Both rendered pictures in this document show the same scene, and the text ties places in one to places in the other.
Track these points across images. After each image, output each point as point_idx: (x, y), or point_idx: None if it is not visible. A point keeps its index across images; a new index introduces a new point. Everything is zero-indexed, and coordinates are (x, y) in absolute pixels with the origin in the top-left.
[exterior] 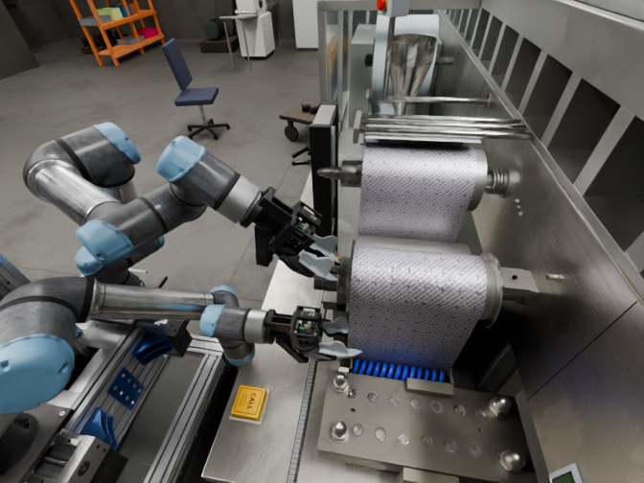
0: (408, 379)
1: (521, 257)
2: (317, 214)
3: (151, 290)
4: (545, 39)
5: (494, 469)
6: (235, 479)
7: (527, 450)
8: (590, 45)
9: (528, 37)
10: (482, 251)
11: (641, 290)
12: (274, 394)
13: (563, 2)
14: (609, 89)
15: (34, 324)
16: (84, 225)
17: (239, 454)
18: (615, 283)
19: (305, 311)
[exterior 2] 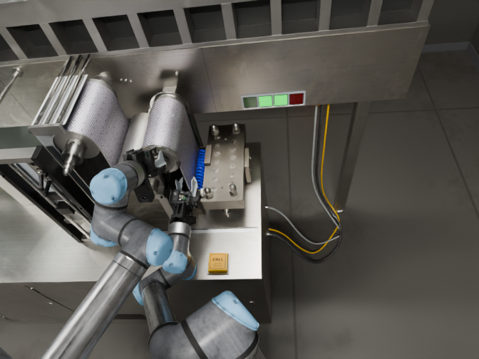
0: (205, 162)
1: (153, 89)
2: (132, 149)
3: (152, 308)
4: (37, 18)
5: (239, 135)
6: (259, 258)
7: (231, 125)
8: (81, 6)
9: (14, 25)
10: (127, 119)
11: (198, 45)
12: (211, 250)
13: (28, 0)
14: (115, 13)
15: (207, 309)
16: (152, 246)
17: (247, 261)
18: (192, 51)
19: (173, 197)
